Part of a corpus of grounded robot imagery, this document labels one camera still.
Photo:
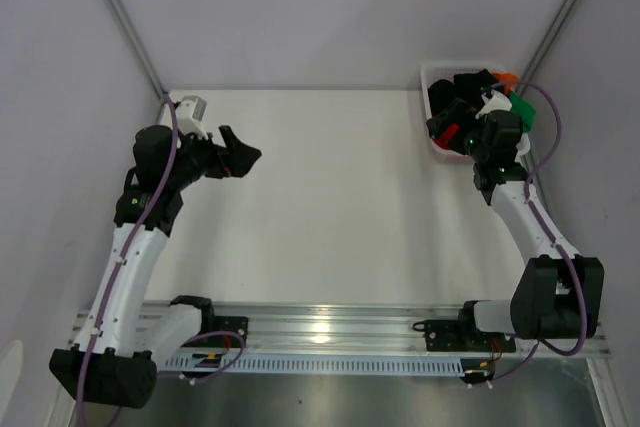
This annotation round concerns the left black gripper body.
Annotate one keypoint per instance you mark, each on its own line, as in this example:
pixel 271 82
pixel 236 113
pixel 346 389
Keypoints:
pixel 199 158

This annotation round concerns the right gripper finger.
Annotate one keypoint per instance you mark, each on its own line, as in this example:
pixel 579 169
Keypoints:
pixel 437 126
pixel 448 133

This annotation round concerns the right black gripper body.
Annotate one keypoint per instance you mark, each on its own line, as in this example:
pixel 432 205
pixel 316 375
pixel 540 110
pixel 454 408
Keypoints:
pixel 458 120

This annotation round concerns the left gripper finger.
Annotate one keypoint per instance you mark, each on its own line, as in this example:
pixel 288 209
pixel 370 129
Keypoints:
pixel 241 158
pixel 229 137

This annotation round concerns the red t shirt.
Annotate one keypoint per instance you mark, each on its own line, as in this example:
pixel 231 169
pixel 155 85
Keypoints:
pixel 443 145

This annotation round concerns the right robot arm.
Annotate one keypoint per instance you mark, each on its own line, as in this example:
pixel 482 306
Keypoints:
pixel 557 298

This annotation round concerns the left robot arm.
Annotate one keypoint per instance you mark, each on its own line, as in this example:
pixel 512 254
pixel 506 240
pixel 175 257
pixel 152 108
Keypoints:
pixel 106 364

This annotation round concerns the black t shirt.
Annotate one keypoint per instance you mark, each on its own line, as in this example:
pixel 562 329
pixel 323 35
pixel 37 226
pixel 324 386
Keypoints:
pixel 465 86

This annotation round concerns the white plastic basket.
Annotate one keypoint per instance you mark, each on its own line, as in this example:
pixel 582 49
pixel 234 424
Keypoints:
pixel 433 71

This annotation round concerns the orange t shirt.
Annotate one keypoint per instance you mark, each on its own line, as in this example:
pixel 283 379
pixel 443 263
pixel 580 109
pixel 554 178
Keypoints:
pixel 508 81

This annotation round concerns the green t shirt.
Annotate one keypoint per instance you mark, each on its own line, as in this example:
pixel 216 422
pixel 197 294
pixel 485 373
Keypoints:
pixel 524 110

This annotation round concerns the left corner metal profile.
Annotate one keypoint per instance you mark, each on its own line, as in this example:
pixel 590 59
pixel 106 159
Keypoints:
pixel 131 37

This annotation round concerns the corner metal profile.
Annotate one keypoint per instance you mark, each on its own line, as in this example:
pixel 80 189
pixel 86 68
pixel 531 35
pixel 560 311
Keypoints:
pixel 552 34
pixel 131 37

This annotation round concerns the right corner metal profile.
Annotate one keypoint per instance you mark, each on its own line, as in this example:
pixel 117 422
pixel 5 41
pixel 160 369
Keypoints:
pixel 552 34

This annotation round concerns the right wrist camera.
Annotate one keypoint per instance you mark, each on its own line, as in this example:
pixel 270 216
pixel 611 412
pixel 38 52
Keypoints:
pixel 496 101

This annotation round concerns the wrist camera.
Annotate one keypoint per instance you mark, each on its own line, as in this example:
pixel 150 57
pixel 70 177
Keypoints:
pixel 496 101
pixel 190 111

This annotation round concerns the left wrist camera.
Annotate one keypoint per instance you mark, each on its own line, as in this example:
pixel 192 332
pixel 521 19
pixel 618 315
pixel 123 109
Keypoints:
pixel 190 111

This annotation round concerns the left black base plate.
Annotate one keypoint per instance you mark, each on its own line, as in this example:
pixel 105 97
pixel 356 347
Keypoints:
pixel 235 324

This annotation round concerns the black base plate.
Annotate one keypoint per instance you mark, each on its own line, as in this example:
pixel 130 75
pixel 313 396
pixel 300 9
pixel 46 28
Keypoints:
pixel 446 336
pixel 235 324

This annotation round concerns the aluminium mounting rail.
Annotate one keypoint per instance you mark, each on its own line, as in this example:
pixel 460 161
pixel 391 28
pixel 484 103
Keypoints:
pixel 273 329

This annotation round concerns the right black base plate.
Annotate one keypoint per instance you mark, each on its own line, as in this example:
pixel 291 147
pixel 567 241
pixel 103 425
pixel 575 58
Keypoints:
pixel 446 336

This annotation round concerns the slotted cable duct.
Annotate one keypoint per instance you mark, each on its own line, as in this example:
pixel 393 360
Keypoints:
pixel 310 364

